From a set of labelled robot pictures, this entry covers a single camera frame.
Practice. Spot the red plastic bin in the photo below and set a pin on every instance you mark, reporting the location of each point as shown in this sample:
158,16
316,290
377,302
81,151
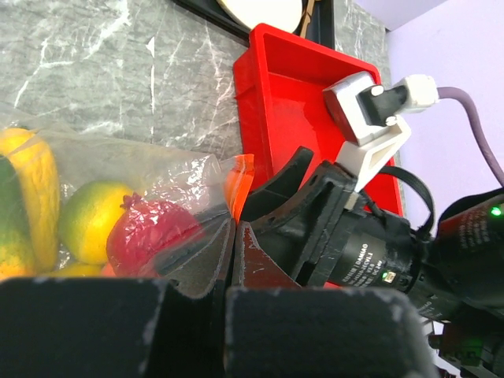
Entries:
278,89

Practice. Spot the green yellow orange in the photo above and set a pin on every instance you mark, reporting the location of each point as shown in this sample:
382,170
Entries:
89,216

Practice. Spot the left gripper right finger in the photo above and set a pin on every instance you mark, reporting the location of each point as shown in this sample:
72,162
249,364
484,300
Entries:
275,328

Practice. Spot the green orange mango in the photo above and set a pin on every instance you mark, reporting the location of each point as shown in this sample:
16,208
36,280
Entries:
17,256

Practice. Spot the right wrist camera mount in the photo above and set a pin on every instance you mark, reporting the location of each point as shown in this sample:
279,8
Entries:
369,117

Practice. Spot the orange white plate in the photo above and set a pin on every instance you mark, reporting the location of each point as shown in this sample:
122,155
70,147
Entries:
282,14

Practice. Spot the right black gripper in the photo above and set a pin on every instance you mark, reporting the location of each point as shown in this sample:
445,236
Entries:
316,240

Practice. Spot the red wrinkled fruit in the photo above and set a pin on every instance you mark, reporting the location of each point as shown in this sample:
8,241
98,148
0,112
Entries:
146,228

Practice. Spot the black serving tray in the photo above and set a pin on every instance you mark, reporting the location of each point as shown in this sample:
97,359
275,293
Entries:
320,30

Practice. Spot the yellow pear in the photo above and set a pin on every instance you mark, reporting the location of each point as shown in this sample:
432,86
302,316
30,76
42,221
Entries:
77,269

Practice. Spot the clear zip top bag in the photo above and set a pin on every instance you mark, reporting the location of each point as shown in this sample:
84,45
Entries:
209,189

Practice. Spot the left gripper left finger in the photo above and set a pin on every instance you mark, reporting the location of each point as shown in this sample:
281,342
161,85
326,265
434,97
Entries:
111,327

